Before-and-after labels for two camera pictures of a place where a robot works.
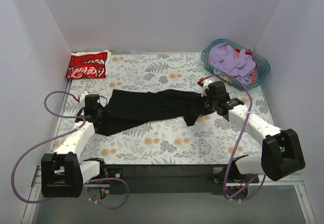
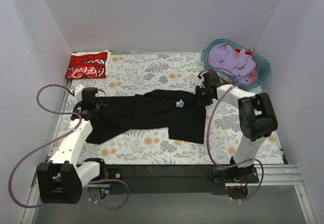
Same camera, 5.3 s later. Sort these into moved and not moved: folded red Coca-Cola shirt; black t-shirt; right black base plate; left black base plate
Moved: black t-shirt
Not moved: folded red Coca-Cola shirt; right black base plate; left black base plate
